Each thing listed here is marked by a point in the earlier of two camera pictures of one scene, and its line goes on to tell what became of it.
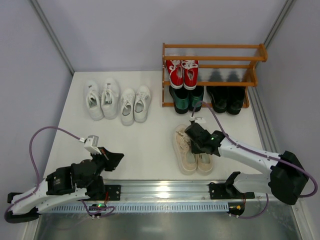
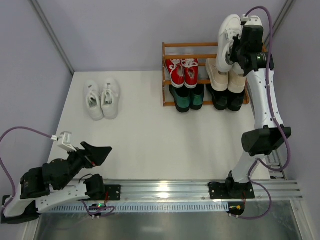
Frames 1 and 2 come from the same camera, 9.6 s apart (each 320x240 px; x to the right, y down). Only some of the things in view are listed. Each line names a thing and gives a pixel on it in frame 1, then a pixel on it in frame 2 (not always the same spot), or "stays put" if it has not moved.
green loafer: [195, 96] stays put
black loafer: [219, 97] stays put
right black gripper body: [197, 136] → [235, 51]
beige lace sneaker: [187, 161] → [219, 80]
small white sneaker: [127, 100] → [229, 27]
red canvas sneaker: [190, 70] stays put
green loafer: [181, 99] stays put
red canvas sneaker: [175, 68] stays put
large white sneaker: [94, 100] stays put
